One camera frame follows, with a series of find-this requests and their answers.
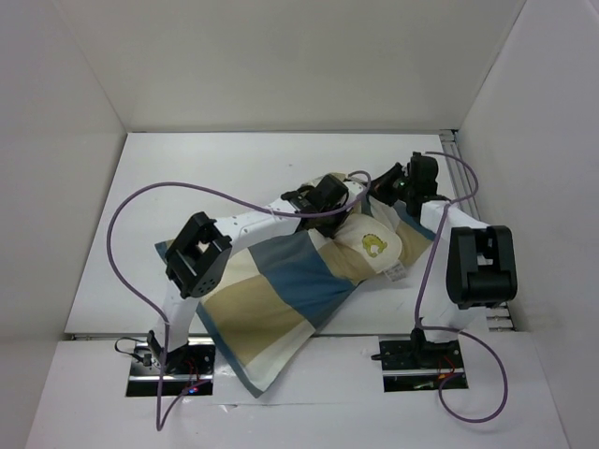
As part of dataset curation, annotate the cream yellow-edged pillow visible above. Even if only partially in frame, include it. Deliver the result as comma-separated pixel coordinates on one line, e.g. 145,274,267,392
334,213,402,283

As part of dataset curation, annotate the blue beige striped pillowcase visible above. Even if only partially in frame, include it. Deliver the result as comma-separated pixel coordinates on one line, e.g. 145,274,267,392
153,172,436,399

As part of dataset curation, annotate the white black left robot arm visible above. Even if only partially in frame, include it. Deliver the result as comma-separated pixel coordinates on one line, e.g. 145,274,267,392
147,174,367,373

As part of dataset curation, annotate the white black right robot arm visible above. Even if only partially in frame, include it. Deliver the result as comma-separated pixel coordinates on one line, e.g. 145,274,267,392
369,152,518,367

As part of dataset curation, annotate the white pillow care label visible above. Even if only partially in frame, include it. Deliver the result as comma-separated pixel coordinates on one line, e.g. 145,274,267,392
384,261,407,282

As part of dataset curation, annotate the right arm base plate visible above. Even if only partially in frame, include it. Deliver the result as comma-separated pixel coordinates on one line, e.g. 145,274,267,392
371,333,469,393

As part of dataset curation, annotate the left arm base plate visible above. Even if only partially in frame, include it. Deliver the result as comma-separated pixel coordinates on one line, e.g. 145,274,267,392
114,337,215,398

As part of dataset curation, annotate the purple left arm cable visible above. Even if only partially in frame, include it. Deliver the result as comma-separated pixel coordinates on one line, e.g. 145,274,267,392
107,169,373,431

